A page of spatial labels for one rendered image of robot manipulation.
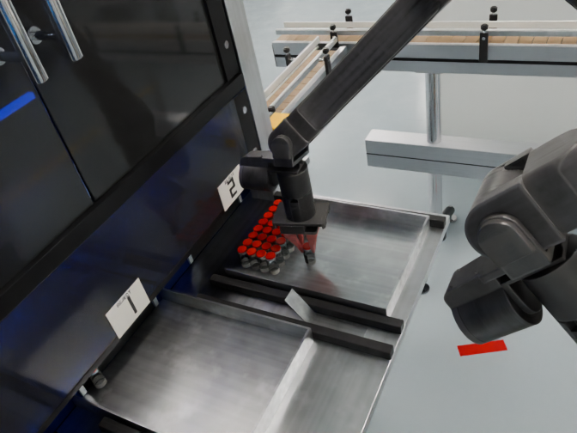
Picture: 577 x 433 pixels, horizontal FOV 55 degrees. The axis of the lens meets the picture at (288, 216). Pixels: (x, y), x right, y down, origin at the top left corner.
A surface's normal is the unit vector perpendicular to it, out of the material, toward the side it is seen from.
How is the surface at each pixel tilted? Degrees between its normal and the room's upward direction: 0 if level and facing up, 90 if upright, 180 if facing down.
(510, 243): 81
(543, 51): 90
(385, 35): 73
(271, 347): 0
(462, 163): 90
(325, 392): 0
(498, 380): 0
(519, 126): 90
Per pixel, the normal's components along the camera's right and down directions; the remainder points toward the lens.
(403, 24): -0.36, 0.45
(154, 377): -0.18, -0.77
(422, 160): -0.44, 0.62
